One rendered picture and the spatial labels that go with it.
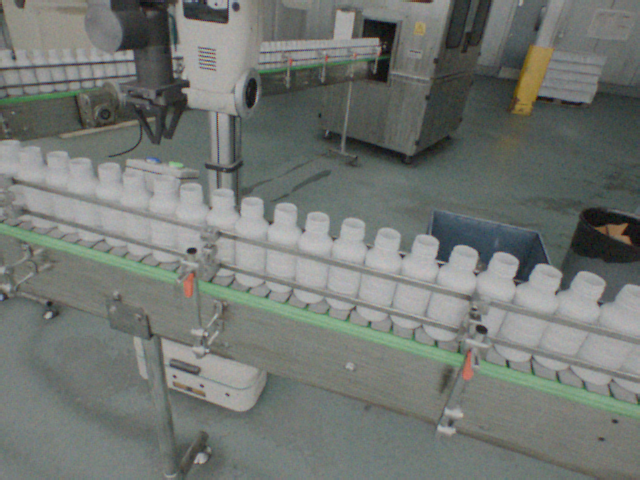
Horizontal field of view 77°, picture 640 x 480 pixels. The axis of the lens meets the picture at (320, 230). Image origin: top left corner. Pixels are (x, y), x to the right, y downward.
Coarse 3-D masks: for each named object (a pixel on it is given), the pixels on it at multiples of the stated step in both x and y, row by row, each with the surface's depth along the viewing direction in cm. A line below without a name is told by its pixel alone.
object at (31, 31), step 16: (32, 0) 355; (48, 0) 373; (64, 0) 392; (80, 0) 413; (16, 16) 360; (32, 16) 344; (48, 16) 350; (64, 16) 360; (80, 16) 370; (16, 32) 370; (32, 32) 354; (48, 32) 355; (64, 32) 365; (80, 32) 375; (16, 48) 382; (32, 48) 365; (48, 48) 359; (64, 48) 369; (112, 128) 436
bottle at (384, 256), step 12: (384, 228) 65; (384, 240) 63; (396, 240) 63; (372, 252) 65; (384, 252) 64; (396, 252) 65; (372, 264) 64; (384, 264) 64; (396, 264) 64; (372, 276) 65; (360, 288) 69; (372, 288) 66; (384, 288) 66; (372, 300) 67; (384, 300) 67; (360, 312) 70; (372, 312) 68
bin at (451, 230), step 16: (432, 208) 123; (432, 224) 126; (448, 224) 124; (464, 224) 122; (480, 224) 121; (496, 224) 120; (448, 240) 126; (464, 240) 125; (480, 240) 123; (496, 240) 122; (512, 240) 120; (528, 240) 119; (448, 256) 129; (480, 256) 126; (528, 256) 120; (544, 256) 107; (528, 272) 117; (560, 288) 93
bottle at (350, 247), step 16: (352, 224) 67; (336, 240) 68; (352, 240) 65; (336, 256) 67; (352, 256) 65; (336, 272) 68; (352, 272) 67; (336, 288) 69; (352, 288) 69; (336, 304) 71; (352, 304) 71
